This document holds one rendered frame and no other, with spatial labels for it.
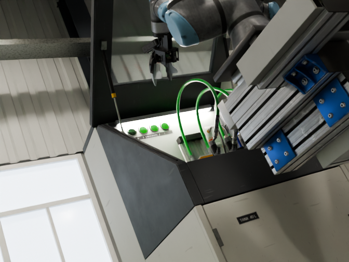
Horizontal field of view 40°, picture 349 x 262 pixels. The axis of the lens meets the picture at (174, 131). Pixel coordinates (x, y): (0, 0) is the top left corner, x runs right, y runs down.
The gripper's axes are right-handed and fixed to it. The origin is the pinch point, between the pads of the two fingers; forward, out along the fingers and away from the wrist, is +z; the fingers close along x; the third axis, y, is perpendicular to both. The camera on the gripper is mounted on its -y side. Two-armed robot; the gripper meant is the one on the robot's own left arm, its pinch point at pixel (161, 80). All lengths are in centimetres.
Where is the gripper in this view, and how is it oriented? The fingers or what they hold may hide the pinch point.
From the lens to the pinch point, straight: 195.5
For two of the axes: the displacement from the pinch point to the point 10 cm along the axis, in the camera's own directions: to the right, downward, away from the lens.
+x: 7.4, -3.3, 5.9
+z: 0.6, 9.0, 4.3
